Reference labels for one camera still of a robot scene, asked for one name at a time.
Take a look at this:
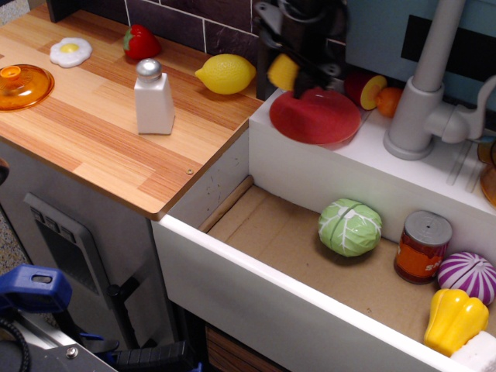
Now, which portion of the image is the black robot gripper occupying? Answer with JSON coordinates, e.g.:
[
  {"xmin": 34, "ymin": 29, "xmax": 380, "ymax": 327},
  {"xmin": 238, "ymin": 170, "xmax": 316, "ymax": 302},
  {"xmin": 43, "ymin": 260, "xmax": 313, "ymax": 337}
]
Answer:
[{"xmin": 254, "ymin": 1, "xmax": 347, "ymax": 99}]

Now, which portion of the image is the yellow toy corn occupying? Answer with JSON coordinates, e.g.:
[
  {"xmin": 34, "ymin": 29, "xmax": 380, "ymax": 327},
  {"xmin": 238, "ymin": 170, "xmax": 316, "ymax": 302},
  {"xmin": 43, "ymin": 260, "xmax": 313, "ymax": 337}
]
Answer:
[{"xmin": 267, "ymin": 53, "xmax": 300, "ymax": 91}]

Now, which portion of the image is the red plastic plate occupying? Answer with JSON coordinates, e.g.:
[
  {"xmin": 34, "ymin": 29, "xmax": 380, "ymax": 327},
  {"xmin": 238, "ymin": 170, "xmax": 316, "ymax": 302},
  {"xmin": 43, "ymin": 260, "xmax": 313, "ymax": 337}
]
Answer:
[{"xmin": 269, "ymin": 88, "xmax": 361, "ymax": 145}]

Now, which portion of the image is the yellow toy lemon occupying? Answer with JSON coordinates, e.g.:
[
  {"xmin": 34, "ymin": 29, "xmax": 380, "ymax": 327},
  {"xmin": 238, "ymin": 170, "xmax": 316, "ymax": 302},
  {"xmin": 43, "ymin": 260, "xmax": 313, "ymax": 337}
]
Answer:
[{"xmin": 195, "ymin": 54, "xmax": 257, "ymax": 95}]

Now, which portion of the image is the red halved toy fruit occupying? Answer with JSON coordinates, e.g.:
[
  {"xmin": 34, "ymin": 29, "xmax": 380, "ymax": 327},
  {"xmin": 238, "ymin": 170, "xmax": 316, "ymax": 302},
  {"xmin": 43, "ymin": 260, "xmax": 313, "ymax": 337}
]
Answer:
[{"xmin": 344, "ymin": 71, "xmax": 388, "ymax": 111}]

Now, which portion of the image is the small toy orange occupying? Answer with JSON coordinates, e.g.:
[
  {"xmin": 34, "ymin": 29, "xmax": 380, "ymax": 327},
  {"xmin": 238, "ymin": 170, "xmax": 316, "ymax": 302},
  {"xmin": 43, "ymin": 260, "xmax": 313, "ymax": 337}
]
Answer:
[{"xmin": 375, "ymin": 87, "xmax": 403, "ymax": 118}]

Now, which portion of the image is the white salt shaker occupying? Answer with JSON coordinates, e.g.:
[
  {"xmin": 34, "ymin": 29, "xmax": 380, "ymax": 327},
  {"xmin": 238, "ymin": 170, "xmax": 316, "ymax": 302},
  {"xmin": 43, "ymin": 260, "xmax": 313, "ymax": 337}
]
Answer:
[{"xmin": 134, "ymin": 58, "xmax": 175, "ymax": 135}]

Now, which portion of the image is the grey toy faucet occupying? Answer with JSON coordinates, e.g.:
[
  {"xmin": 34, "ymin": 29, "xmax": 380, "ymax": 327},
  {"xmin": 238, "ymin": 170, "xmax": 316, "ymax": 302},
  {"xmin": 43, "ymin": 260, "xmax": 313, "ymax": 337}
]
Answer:
[{"xmin": 383, "ymin": 1, "xmax": 495, "ymax": 160}]

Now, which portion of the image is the red toy strawberry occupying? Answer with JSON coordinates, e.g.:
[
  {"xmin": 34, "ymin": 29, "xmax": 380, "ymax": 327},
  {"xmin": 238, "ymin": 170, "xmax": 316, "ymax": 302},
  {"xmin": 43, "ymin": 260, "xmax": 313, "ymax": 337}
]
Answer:
[{"xmin": 123, "ymin": 24, "xmax": 162, "ymax": 60}]

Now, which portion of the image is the green toy cabbage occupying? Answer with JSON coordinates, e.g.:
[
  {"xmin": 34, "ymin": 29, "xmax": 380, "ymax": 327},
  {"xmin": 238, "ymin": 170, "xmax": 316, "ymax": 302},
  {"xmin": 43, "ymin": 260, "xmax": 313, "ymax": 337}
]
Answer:
[{"xmin": 318, "ymin": 198, "xmax": 382, "ymax": 257}]

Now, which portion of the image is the white toy sink basin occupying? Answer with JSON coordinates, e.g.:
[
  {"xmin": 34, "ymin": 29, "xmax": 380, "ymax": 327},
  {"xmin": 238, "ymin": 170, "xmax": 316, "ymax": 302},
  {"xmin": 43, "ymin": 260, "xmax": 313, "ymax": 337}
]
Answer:
[{"xmin": 153, "ymin": 114, "xmax": 495, "ymax": 371}]

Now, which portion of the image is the white toy fried egg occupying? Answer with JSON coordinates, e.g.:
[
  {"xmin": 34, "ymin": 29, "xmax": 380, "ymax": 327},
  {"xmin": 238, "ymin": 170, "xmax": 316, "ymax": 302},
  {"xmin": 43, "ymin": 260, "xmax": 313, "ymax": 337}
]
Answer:
[{"xmin": 50, "ymin": 37, "xmax": 93, "ymax": 68}]

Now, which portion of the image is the orange transparent pot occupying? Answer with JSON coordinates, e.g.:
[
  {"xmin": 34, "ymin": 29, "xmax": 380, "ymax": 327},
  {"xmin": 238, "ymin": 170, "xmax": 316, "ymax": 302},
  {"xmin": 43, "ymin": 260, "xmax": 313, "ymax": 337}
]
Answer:
[{"xmin": 477, "ymin": 141, "xmax": 496, "ymax": 207}]

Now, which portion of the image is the orange toy can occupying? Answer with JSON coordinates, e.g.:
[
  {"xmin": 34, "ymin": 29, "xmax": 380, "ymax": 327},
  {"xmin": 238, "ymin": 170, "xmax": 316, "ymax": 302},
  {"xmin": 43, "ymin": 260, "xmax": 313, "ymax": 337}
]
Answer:
[{"xmin": 394, "ymin": 211, "xmax": 453, "ymax": 284}]

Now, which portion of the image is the orange transparent pot lid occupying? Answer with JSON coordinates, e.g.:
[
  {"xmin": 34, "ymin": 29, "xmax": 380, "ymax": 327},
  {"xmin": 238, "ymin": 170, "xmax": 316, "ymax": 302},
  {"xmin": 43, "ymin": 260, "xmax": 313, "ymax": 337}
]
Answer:
[{"xmin": 1, "ymin": 64, "xmax": 55, "ymax": 112}]

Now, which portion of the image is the purple toy onion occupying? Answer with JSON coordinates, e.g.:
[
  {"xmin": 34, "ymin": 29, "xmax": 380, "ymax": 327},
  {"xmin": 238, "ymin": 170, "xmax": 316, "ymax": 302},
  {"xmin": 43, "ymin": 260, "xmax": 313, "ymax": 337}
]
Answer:
[{"xmin": 437, "ymin": 252, "xmax": 495, "ymax": 305}]

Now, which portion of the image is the grey oven door panel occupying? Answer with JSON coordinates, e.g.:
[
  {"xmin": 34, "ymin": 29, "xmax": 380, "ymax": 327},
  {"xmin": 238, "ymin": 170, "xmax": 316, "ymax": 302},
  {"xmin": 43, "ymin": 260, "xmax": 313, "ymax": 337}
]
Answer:
[{"xmin": 24, "ymin": 193, "xmax": 112, "ymax": 310}]

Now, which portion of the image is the yellow toy bell pepper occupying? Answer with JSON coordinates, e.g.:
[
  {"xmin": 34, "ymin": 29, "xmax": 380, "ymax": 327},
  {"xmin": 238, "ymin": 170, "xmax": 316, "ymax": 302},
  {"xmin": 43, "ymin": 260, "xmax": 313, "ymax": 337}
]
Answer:
[{"xmin": 423, "ymin": 289, "xmax": 489, "ymax": 357}]

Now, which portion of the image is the blue clamp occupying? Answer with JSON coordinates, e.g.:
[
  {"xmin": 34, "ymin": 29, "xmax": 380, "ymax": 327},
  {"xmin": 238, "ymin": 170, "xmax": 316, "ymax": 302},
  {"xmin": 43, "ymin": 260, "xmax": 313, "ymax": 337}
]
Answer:
[{"xmin": 1, "ymin": 264, "xmax": 73, "ymax": 315}]

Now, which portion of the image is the white sponge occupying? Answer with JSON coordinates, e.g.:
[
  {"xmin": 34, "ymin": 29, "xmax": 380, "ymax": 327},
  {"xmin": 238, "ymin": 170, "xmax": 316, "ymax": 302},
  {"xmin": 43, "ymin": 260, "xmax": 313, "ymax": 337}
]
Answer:
[{"xmin": 451, "ymin": 331, "xmax": 495, "ymax": 372}]

